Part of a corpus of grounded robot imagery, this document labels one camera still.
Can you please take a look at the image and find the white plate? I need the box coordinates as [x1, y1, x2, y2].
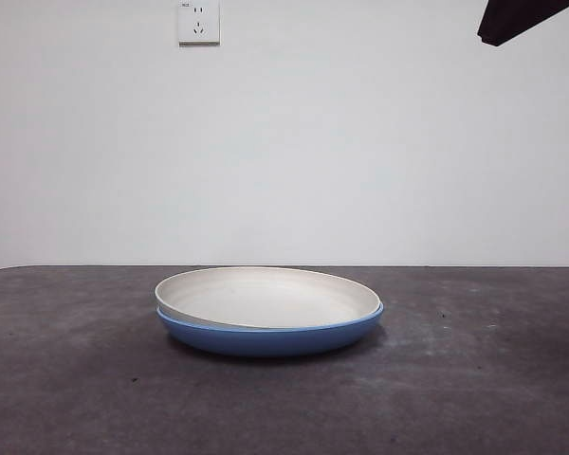
[154, 265, 382, 330]

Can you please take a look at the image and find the blue plate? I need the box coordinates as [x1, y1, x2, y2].
[156, 302, 387, 358]

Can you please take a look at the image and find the white wall socket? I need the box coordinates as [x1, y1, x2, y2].
[177, 1, 222, 47]

